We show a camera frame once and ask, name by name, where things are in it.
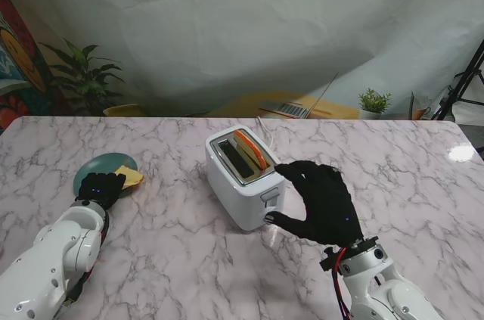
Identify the large leafy green plant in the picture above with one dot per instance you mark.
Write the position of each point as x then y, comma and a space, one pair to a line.
87, 78

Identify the yellow toast slice orange crust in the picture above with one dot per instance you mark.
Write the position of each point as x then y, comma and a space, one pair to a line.
132, 178
249, 146

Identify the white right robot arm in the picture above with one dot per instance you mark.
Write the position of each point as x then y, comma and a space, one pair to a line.
378, 289

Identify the yellow desk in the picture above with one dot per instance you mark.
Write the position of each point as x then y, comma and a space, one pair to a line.
246, 102

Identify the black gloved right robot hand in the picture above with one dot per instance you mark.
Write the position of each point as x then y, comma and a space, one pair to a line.
329, 202

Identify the black tripod stand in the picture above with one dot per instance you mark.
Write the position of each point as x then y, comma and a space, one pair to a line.
463, 81

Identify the small potted green plant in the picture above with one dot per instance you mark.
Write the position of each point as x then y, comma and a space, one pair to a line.
373, 103

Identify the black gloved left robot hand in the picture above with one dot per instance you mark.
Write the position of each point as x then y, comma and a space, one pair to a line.
100, 189

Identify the colourful mural banner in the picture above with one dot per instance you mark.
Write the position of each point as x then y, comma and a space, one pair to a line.
15, 59

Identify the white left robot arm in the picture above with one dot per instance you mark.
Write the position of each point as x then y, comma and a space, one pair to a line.
49, 259

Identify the teal round plate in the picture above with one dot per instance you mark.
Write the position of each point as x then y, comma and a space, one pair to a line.
100, 163

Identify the yellow chair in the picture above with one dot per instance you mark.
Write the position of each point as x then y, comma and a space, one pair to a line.
123, 110

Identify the white two-slot toaster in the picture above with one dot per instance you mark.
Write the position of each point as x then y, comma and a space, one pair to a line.
242, 202

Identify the open silver laptop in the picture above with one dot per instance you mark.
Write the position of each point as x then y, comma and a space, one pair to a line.
289, 108

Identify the orange mug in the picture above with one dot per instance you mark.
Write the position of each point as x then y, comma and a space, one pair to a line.
420, 114

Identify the white wrinkled backdrop cloth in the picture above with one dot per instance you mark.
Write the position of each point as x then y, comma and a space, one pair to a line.
227, 13

